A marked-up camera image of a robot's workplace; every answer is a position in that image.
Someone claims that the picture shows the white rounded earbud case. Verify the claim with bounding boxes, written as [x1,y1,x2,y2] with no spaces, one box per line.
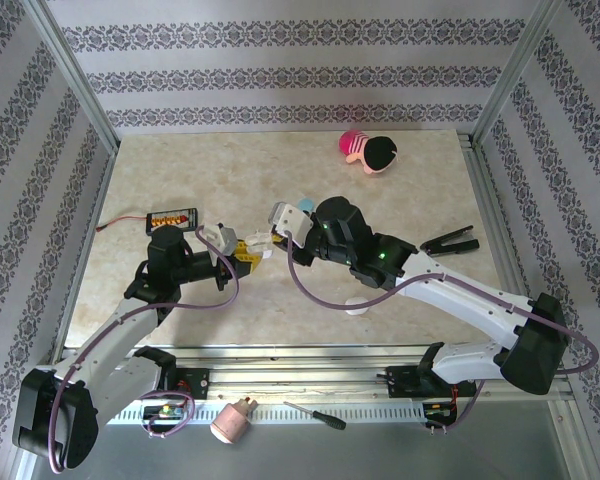
[247,232,275,260]

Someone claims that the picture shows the white oval earbud case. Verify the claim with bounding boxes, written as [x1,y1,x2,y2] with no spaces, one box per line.
[344,296,372,317]

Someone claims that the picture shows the black board with orange connectors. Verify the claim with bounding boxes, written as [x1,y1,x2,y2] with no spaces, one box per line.
[146,207,200,235]

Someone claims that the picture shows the plush doll with black hair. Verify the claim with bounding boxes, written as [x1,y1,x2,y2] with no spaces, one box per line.
[338,128,400,176]

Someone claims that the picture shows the black clip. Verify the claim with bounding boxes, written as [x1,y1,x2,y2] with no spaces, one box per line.
[419,225,481,258]

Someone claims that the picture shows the pink cylinder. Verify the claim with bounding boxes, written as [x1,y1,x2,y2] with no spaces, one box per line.
[209,396,259,445]

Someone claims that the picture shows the grey metal sheet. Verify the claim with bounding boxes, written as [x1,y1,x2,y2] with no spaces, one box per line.
[29,423,571,480]

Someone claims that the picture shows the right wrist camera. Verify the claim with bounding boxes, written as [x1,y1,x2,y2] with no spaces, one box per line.
[268,201,314,247]

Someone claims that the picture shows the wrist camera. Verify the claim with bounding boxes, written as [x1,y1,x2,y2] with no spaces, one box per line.
[202,222,239,256]
[268,201,314,247]

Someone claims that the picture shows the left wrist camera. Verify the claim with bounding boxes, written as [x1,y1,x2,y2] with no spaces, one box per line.
[202,222,239,256]

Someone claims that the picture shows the purple cable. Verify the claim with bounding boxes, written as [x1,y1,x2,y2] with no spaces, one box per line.
[285,238,600,436]
[48,225,240,474]

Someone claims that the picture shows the thin red wire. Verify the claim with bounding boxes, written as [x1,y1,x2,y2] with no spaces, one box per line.
[96,216,149,232]

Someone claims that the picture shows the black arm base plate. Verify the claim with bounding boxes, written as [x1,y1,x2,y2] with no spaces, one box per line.
[173,367,211,401]
[387,364,477,400]

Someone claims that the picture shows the aluminium extrusion frame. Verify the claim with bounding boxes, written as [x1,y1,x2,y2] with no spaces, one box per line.
[9,0,600,480]

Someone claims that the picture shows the black handled screwdriver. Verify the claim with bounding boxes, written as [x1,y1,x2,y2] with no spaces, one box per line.
[283,400,347,431]

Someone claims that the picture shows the white slotted cable duct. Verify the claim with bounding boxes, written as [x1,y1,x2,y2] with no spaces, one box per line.
[104,402,426,426]

